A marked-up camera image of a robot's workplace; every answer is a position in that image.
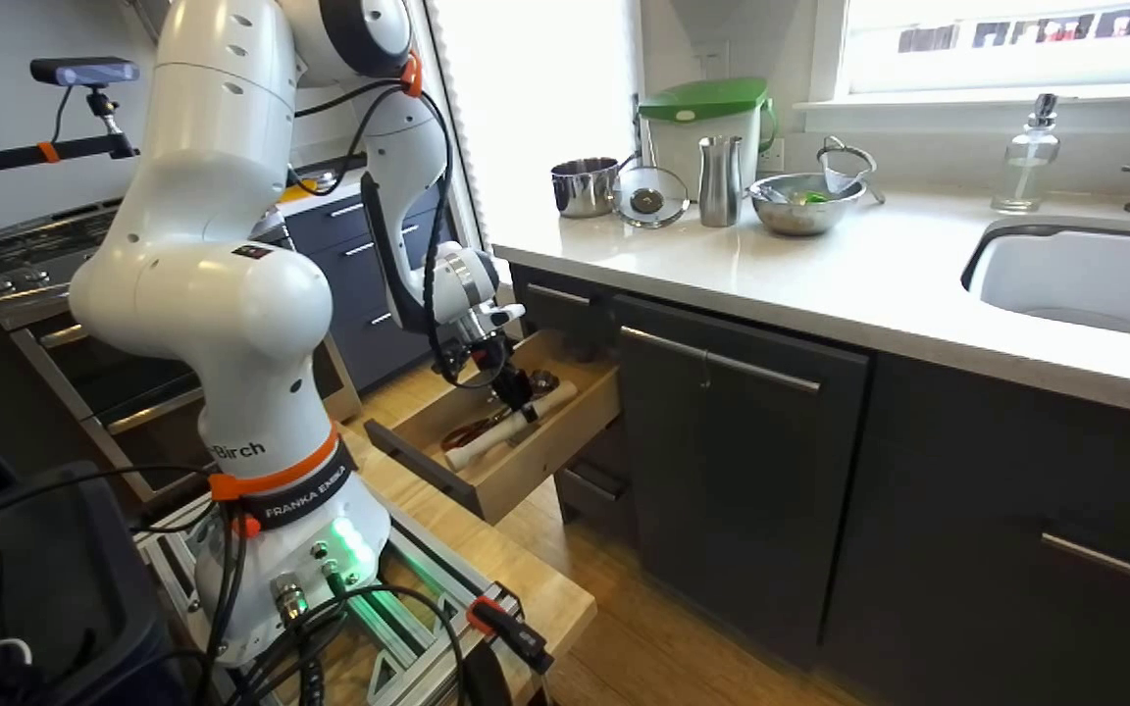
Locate metal mixing bowl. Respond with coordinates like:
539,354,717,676
747,168,873,239

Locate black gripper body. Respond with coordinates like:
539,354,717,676
447,299,535,385

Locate blue drawer cabinet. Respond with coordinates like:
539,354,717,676
279,188,466,397

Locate aluminium base frame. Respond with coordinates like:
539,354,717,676
131,494,558,706

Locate red handled scissors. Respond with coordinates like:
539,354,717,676
439,414,495,459

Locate black camera stand bar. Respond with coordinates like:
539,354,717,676
0,129,139,179

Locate white kitchen sink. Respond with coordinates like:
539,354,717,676
959,210,1130,348

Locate white glass door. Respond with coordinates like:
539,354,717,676
423,0,651,342

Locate wooden platform board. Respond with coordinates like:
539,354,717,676
342,426,602,676

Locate dark plastic bin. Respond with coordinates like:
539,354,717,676
0,456,194,706

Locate white container green lid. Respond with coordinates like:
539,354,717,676
636,76,776,200

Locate base cable bundle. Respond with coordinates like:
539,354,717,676
190,507,558,706

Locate tall steel canister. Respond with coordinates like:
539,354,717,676
696,132,747,226

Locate grey camera on stand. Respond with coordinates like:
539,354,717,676
28,56,140,95

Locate clear soap dispenser bottle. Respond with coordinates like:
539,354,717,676
993,91,1066,217

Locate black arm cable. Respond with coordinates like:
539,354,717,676
286,52,481,393

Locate dark cabinet drawer fronts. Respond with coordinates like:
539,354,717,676
830,348,1130,706

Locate black stove top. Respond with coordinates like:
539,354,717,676
0,200,125,302

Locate glass pot lid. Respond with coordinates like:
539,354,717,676
611,159,704,236

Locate dark cabinet door with handle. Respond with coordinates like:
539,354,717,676
606,291,874,665

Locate open wooden drawer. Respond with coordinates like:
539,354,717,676
362,325,626,525

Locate stainless steel pot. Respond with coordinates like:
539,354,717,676
551,151,628,225

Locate light wooden rolling pin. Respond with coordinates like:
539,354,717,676
443,380,586,474

